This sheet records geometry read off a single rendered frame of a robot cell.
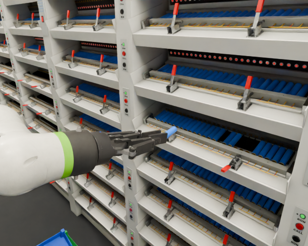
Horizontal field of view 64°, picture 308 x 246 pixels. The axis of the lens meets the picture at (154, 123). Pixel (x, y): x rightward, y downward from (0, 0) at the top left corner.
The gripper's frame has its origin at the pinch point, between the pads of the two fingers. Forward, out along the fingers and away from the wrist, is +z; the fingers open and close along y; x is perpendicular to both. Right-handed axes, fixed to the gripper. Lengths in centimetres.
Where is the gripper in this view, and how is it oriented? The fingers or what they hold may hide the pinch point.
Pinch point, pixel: (154, 137)
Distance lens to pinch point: 67.5
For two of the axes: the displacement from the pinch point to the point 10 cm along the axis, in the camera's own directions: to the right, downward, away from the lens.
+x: 1.3, -9.6, -2.5
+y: 7.0, 2.7, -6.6
